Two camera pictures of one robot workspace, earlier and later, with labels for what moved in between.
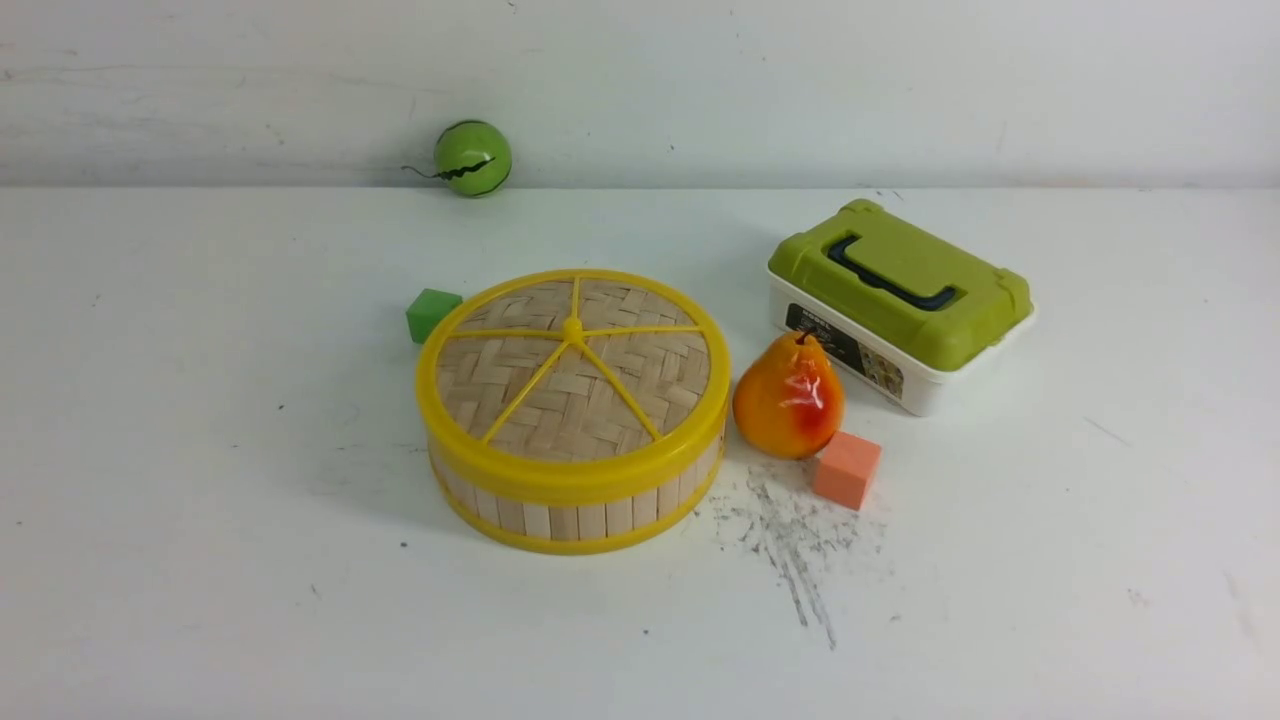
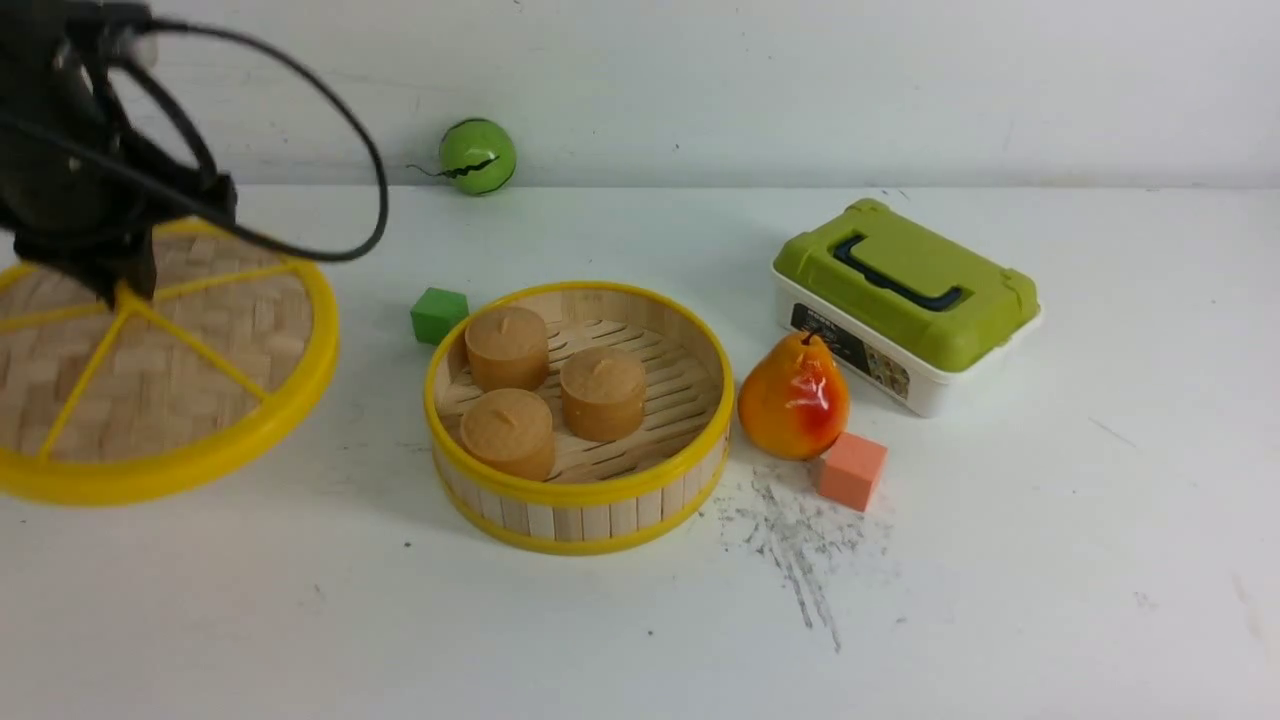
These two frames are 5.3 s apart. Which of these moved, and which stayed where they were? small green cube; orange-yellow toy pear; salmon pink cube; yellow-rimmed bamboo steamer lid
Moved: yellow-rimmed bamboo steamer lid
Stayed: orange-yellow toy pear; salmon pink cube; small green cube
